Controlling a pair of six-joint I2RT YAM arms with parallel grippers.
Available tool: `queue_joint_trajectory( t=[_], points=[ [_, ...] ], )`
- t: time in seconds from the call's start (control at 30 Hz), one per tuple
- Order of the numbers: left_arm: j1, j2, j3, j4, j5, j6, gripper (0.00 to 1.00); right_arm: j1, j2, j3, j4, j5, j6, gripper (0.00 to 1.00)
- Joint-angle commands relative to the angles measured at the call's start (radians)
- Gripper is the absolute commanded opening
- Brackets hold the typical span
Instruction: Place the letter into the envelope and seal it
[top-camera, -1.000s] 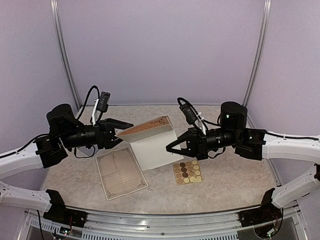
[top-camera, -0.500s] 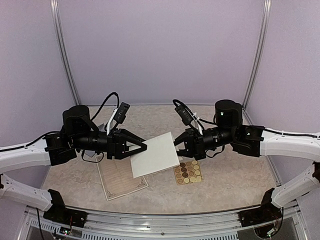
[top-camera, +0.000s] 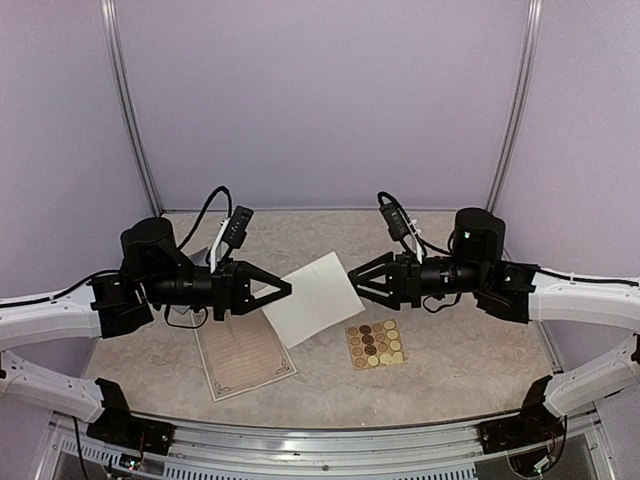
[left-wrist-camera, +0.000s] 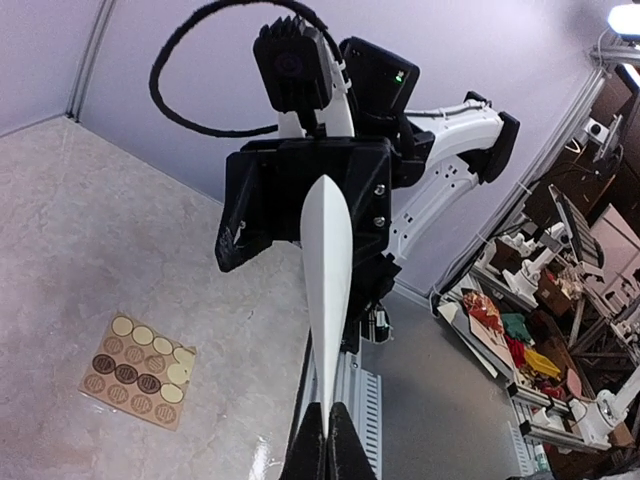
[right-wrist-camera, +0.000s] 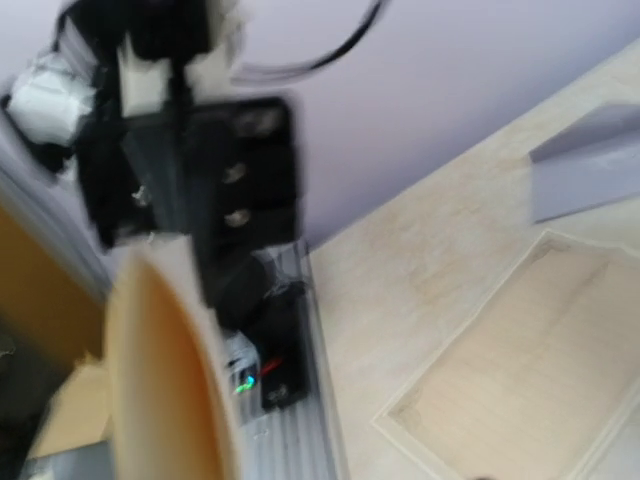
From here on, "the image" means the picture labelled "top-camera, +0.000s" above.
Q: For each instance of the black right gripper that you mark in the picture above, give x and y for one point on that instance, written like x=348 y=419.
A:
x=407 y=280

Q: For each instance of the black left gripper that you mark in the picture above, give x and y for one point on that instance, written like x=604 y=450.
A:
x=231 y=288

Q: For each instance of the beige lined letter paper top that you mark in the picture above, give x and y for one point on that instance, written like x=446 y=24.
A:
x=322 y=296

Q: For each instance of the beige lined letter paper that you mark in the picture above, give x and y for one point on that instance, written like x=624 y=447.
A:
x=322 y=296
x=240 y=354

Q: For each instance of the grey envelope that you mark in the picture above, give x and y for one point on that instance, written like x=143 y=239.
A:
x=201 y=257

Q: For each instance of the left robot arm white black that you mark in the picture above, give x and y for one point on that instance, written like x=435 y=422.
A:
x=154 y=273

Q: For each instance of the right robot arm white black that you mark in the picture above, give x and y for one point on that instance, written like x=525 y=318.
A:
x=516 y=292

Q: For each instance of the brown sticker sheet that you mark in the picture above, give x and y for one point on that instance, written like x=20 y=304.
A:
x=375 y=345

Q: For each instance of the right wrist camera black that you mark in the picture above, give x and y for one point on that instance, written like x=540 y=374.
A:
x=396 y=221

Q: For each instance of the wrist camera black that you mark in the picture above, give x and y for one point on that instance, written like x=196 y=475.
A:
x=236 y=230
x=396 y=221

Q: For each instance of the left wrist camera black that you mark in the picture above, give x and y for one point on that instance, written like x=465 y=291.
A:
x=236 y=230

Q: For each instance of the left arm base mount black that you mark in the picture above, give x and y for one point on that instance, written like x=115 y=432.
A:
x=116 y=424

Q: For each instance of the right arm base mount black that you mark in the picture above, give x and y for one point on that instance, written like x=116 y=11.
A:
x=533 y=424

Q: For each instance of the front aluminium rail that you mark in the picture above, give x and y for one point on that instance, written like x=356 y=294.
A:
x=452 y=450

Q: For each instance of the right aluminium frame post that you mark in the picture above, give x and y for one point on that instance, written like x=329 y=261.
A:
x=517 y=107

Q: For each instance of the aluminium frame post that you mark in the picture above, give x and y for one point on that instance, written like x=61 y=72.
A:
x=517 y=107
x=109 y=14

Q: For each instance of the left aluminium frame post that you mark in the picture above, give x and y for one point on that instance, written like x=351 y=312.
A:
x=109 y=14

